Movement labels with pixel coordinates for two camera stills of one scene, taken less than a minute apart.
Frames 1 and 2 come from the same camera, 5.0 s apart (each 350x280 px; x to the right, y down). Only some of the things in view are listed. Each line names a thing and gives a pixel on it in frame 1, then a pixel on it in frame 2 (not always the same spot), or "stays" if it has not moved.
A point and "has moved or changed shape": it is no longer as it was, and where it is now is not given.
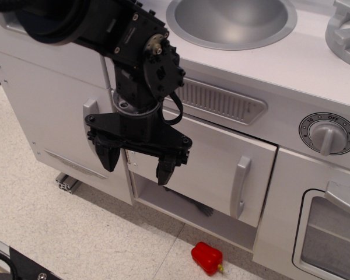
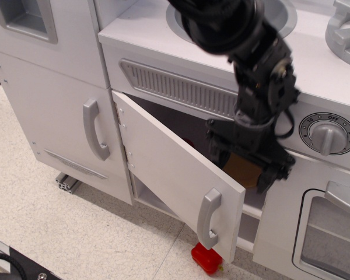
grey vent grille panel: (221, 102) stays
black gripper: (144, 132) -> (257, 146)
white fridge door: (53, 105) stays
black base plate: (27, 269) stays
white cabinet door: (207, 177) has moved or changed shape
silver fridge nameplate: (74, 165) stays
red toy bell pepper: (207, 258) stays
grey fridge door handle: (90, 107) stays
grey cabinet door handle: (238, 188) -> (207, 238)
